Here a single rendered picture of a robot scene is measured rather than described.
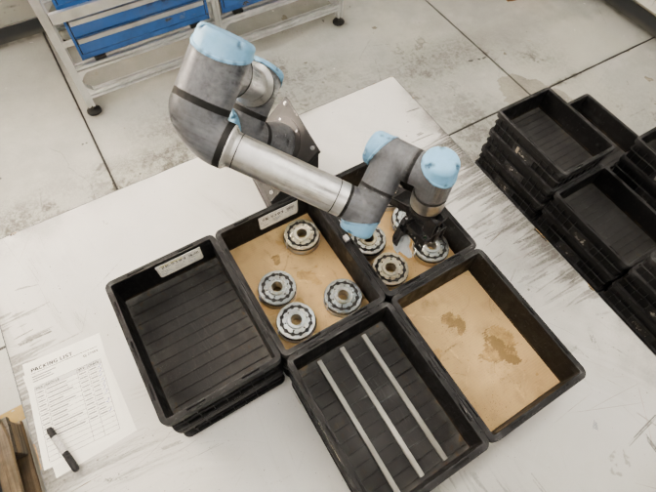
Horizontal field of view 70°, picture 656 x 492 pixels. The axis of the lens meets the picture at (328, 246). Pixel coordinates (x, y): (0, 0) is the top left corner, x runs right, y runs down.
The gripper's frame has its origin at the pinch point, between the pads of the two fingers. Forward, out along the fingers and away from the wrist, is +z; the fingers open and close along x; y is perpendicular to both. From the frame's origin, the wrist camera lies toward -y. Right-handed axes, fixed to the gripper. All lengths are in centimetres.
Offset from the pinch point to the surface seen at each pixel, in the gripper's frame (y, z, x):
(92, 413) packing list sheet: -19, 27, -88
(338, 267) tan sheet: -9.5, 14.1, -13.7
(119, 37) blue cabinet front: -201, 59, -8
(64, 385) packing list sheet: -30, 27, -91
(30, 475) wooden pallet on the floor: -39, 95, -134
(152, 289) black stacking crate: -35, 14, -59
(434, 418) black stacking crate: 36.8, 14.3, -19.6
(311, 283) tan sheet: -10.0, 14.1, -22.6
